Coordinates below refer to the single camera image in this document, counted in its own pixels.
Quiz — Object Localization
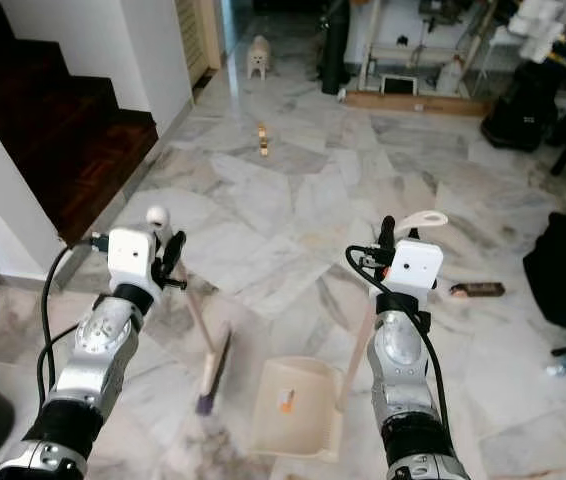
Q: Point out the beige broom purple bristles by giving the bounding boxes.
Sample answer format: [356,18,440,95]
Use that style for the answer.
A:
[145,205,235,417]

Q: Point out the beige long-handled dustpan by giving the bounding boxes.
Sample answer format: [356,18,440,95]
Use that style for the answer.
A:
[245,209,450,464]

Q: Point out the black floor bag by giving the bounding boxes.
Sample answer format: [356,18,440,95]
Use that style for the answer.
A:
[520,211,566,340]

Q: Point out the dark brown snack wrapper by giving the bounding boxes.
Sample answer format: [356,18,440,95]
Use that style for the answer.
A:
[449,281,507,300]

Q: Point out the brown wooden plank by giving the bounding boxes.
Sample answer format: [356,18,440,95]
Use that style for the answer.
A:
[342,89,495,117]

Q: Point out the small yellow toy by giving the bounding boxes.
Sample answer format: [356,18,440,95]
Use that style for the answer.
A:
[255,121,272,159]

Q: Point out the white framed tablet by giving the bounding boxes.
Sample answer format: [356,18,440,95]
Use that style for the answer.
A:
[380,74,420,97]

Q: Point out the white plastic jug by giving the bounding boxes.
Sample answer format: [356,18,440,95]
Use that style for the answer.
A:
[434,54,467,95]

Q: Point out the dark wooden staircase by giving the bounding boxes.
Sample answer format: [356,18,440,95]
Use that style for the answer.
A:
[0,0,160,247]

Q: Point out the white storage rack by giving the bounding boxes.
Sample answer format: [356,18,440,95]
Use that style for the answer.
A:
[353,0,515,96]

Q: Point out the black backpack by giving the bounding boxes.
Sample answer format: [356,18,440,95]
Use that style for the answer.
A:
[480,59,565,152]

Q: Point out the small white dog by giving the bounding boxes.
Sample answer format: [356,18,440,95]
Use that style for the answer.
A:
[245,34,273,80]

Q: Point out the white stacked items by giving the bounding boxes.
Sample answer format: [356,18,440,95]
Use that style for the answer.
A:
[507,0,566,64]

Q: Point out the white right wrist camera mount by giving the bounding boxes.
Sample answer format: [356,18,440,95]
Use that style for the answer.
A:
[385,237,445,302]

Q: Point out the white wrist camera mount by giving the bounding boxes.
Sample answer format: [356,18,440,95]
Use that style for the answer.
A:
[107,227,163,297]
[385,237,445,302]

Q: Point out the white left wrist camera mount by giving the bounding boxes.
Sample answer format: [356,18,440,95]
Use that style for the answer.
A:
[107,227,163,297]

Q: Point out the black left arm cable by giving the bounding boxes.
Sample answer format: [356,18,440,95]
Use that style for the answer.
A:
[37,234,115,403]

